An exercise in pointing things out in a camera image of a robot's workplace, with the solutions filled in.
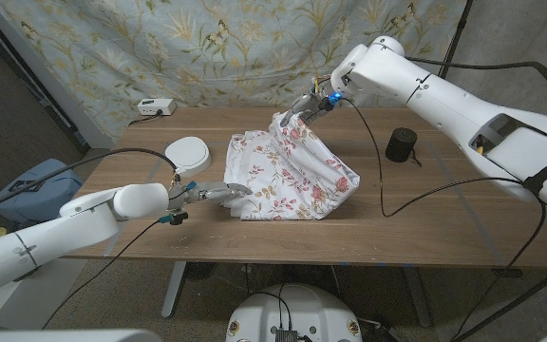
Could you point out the small black device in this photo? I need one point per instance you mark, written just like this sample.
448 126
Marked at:
26 185

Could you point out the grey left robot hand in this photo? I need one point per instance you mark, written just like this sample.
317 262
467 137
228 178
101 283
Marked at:
219 191

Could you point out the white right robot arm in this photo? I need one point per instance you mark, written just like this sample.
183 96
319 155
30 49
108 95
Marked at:
444 104

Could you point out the blue box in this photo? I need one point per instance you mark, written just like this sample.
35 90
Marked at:
41 195

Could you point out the white round flat device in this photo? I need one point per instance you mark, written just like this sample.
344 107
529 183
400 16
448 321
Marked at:
189 153

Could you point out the white robot torso base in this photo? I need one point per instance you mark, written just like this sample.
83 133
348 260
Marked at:
297 309

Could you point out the black flat floor foot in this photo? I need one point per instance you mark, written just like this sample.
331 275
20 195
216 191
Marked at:
507 273

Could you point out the pale blue floral backdrop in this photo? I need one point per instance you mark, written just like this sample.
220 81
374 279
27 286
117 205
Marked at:
207 47

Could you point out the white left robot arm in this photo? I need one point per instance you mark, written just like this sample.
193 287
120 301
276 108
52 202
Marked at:
74 228

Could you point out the white power strip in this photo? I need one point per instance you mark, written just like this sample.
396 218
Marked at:
156 106

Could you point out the black backdrop stand pole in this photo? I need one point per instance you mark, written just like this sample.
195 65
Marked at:
456 28

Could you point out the white red-flowered cloth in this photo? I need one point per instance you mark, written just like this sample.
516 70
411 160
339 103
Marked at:
288 180

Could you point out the white floor platform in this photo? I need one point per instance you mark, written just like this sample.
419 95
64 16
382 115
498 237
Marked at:
50 294

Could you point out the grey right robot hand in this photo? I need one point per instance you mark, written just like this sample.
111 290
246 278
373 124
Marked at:
309 105

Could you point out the black slanted wall rail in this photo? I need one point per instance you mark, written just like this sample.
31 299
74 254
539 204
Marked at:
41 97

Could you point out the white table leg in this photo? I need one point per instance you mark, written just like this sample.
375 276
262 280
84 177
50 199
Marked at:
174 290

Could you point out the grey table leg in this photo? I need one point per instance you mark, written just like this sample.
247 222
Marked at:
418 299

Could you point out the black cylindrical speaker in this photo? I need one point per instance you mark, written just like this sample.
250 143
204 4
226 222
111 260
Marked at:
401 145

